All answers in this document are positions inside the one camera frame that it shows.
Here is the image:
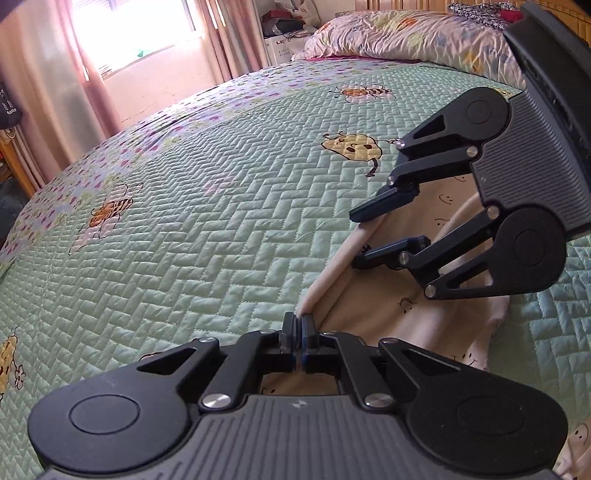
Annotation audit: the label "pink floral duvet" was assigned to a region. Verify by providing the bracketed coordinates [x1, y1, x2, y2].
[302, 9, 527, 90]

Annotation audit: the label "green bee print quilted bedspread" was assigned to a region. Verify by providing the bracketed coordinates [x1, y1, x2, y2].
[0, 58, 591, 462]

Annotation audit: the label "beige smiley print pants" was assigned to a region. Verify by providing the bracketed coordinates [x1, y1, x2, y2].
[263, 178, 591, 480]

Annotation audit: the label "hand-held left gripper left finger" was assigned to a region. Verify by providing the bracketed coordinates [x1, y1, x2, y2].
[136, 313, 301, 412]

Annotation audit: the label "navy tote bag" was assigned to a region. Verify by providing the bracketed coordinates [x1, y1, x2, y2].
[0, 80, 24, 132]

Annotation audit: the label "black white patterned cloth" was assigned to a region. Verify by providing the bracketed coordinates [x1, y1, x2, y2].
[448, 2, 522, 31]

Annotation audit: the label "wooden bed headboard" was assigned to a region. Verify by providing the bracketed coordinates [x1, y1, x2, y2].
[353, 0, 591, 33]

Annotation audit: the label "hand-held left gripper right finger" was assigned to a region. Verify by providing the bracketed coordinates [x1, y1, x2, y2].
[300, 314, 467, 411]

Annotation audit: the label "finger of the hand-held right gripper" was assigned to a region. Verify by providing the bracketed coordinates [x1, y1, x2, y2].
[348, 102, 483, 224]
[352, 205, 505, 302]

